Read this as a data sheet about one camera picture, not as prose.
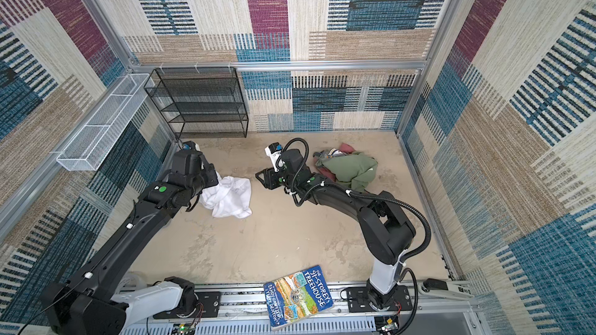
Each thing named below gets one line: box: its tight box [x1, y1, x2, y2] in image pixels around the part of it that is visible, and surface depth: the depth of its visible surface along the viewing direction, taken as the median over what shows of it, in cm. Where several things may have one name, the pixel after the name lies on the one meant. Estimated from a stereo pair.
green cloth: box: [315, 151, 379, 193], surface depth 96 cm
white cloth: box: [198, 170, 253, 219], surface depth 87 cm
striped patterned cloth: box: [320, 147, 347, 159], surface depth 101 cm
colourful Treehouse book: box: [263, 265, 335, 329], surface depth 74 cm
